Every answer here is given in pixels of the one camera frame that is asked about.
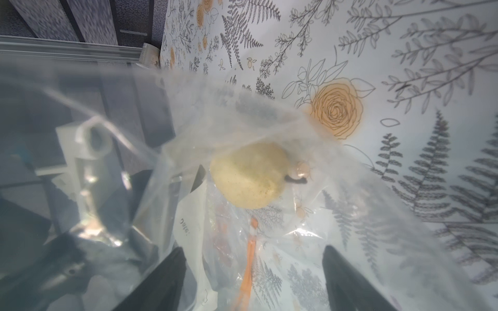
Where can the pale pear with stem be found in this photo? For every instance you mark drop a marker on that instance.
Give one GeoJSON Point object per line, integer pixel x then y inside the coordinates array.
{"type": "Point", "coordinates": [254, 176]}

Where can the clear bag of buns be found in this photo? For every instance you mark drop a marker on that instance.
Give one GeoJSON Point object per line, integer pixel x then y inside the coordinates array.
{"type": "Point", "coordinates": [175, 124]}

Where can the white cup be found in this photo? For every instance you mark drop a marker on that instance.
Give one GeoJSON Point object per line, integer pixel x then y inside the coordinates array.
{"type": "Point", "coordinates": [149, 57]}

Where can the clear orange zip-top bag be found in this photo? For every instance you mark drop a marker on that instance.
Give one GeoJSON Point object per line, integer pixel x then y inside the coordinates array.
{"type": "Point", "coordinates": [242, 279]}

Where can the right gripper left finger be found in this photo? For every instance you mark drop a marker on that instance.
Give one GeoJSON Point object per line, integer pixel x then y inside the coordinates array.
{"type": "Point", "coordinates": [161, 290]}

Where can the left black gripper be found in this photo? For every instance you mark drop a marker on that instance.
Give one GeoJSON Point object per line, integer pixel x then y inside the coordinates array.
{"type": "Point", "coordinates": [67, 264]}

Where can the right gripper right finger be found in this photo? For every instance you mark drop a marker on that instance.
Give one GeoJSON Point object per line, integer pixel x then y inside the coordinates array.
{"type": "Point", "coordinates": [347, 288]}

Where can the left aluminium frame post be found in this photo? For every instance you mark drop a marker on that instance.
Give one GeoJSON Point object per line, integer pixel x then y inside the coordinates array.
{"type": "Point", "coordinates": [67, 50]}

